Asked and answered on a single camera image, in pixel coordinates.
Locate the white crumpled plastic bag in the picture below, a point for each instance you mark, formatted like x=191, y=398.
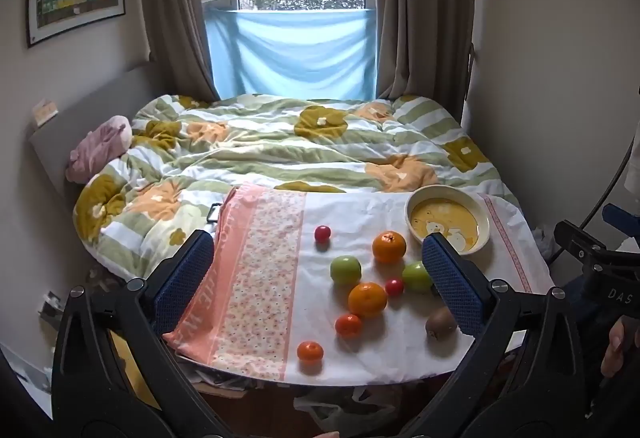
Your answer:
x=542, y=240

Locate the floral striped duvet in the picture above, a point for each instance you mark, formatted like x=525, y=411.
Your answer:
x=280, y=153

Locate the green apple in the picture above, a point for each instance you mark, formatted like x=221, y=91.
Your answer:
x=345, y=269
x=416, y=276

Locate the person's right hand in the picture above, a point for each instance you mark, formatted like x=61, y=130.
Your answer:
x=614, y=353

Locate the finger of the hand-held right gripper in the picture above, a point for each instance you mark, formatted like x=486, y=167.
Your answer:
x=620, y=216
x=575, y=238

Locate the small mandarin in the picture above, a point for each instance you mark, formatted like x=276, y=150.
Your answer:
x=348, y=325
x=310, y=351

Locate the cream yellow bowl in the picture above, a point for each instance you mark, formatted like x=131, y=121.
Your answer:
x=445, y=215

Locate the black clip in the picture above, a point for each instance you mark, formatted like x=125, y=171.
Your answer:
x=212, y=214

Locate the red cherry tomato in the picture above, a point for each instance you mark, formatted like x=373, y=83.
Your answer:
x=322, y=233
x=394, y=287

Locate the pink cloth bundle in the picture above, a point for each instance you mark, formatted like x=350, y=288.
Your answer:
x=97, y=148

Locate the brown kiwi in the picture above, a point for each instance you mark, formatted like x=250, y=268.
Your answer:
x=440, y=323

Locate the grey headboard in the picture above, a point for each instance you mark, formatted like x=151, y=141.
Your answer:
x=90, y=118

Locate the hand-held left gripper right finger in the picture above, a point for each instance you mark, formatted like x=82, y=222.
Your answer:
x=452, y=290

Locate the large orange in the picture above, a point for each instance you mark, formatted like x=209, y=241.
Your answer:
x=389, y=246
x=367, y=299

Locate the dark upright pole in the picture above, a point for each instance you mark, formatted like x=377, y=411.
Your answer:
x=470, y=73

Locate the small label card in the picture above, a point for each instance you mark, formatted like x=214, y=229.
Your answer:
x=45, y=112

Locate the clear plastic bag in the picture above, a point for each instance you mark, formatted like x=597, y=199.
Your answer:
x=330, y=410

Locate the light blue cloth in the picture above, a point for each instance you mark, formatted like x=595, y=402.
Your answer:
x=290, y=53

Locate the black curved bar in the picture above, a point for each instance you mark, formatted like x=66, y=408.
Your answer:
x=614, y=173

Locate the white pink floral tablecloth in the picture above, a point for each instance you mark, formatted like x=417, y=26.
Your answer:
x=280, y=278

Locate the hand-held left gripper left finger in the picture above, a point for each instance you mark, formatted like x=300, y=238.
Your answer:
x=184, y=274

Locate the brown curtain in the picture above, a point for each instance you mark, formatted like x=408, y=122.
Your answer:
x=420, y=8
x=170, y=8

